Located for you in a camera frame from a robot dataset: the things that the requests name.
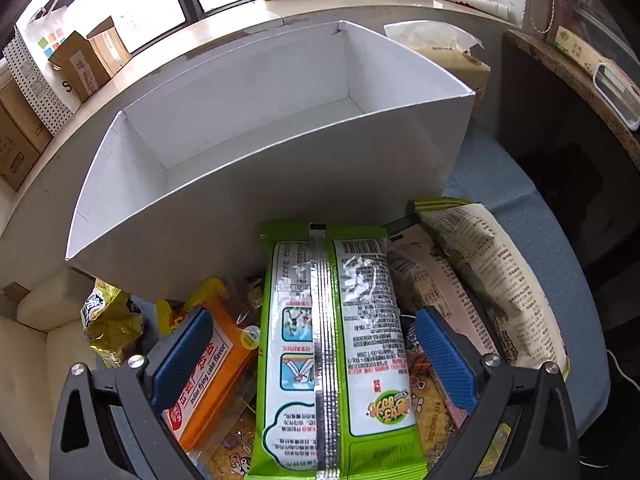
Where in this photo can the beige tea box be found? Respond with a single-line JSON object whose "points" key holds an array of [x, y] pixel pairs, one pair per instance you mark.
{"points": [[579, 51]]}

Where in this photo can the orange cake snack packet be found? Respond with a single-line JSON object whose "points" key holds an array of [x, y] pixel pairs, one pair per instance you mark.
{"points": [[226, 357]]}

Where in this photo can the pink beige snack packet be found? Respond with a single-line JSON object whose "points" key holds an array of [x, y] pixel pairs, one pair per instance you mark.
{"points": [[430, 284]]}

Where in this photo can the large brown cardboard box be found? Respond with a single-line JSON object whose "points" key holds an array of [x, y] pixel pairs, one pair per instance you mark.
{"points": [[23, 135]]}

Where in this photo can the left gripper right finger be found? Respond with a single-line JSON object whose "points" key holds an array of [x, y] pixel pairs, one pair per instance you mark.
{"points": [[542, 442]]}

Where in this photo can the round cookie clear packet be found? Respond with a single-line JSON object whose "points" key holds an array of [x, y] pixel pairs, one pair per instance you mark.
{"points": [[231, 454]]}

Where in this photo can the blue tablecloth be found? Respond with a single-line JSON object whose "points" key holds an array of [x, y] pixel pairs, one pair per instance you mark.
{"points": [[485, 173]]}

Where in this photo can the small open cardboard box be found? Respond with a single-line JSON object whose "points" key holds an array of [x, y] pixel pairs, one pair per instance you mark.
{"points": [[88, 63]]}

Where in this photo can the yellow blue snack bag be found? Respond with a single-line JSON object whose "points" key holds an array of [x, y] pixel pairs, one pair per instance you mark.
{"points": [[112, 323]]}

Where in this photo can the cream sofa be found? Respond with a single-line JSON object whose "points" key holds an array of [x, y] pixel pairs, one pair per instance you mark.
{"points": [[41, 338]]}

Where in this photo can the white cardboard storage box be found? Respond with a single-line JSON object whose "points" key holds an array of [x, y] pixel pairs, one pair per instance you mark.
{"points": [[328, 123]]}

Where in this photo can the green white snack packet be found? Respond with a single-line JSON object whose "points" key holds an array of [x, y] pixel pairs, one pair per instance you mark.
{"points": [[480, 250]]}

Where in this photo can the white tube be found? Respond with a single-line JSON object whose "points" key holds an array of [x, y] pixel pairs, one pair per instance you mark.
{"points": [[488, 6]]}

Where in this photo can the white framed mirror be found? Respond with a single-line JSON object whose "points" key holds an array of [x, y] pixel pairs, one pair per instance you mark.
{"points": [[620, 94]]}

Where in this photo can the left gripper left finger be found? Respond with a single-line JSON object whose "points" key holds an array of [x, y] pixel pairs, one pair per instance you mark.
{"points": [[109, 422]]}

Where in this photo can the wooden side shelf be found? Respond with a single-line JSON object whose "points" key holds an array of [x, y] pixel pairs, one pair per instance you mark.
{"points": [[578, 81]]}

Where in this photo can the dotted white paper bag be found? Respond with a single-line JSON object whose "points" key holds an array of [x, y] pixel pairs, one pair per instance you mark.
{"points": [[30, 54]]}

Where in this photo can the tissue pack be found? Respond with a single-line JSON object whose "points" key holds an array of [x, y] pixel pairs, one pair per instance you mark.
{"points": [[447, 45]]}

